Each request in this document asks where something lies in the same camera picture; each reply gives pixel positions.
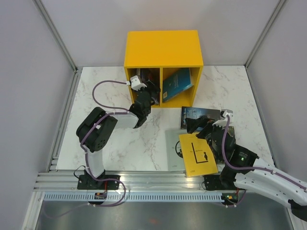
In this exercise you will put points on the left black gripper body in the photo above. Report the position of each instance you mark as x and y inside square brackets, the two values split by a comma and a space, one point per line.
[152, 91]

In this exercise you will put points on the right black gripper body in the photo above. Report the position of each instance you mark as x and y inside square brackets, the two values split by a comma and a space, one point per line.
[206, 133]

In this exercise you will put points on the dark Wuthering Heights book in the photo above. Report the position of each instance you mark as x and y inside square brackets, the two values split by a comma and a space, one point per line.
[195, 113]

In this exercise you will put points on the green Alice Wonderland book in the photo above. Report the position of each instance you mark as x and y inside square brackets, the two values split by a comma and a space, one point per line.
[230, 142]

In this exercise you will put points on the yellow notebook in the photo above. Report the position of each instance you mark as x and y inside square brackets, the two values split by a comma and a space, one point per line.
[197, 155]

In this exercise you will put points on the blue 20000 Leagues book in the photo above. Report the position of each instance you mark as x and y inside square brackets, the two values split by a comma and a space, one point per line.
[177, 83]

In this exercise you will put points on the clear plastic file folder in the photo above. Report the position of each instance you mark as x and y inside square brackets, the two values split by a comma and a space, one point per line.
[175, 160]

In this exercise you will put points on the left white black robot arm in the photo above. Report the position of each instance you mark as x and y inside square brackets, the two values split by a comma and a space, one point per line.
[96, 129]

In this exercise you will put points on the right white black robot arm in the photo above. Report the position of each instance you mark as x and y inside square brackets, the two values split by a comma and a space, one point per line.
[245, 170]

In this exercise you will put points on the yellow wooden two-slot shelf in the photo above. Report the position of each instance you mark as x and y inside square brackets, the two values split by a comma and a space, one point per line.
[166, 52]

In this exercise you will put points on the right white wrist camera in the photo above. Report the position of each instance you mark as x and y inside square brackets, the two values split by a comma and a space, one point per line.
[225, 113]

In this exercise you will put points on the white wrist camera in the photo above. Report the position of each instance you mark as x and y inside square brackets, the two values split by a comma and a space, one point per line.
[135, 83]
[225, 113]

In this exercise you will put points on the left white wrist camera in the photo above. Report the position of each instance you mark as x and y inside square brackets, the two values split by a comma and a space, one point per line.
[135, 83]

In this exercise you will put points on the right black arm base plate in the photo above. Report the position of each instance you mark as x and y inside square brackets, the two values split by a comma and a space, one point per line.
[217, 182]

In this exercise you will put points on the left aluminium frame post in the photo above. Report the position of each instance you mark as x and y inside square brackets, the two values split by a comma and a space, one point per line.
[55, 33]

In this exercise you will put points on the aluminium frame post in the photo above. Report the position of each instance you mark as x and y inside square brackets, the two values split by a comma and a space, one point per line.
[55, 33]
[269, 24]

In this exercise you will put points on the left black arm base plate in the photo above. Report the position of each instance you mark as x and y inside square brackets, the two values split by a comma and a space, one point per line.
[86, 182]

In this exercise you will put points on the aluminium front rail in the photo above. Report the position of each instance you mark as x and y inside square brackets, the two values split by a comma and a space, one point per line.
[134, 181]

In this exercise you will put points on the white slotted cable duct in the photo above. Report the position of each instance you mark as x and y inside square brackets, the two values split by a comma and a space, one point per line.
[134, 197]

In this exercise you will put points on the right aluminium frame post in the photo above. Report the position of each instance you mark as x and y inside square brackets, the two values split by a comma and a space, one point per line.
[269, 24]

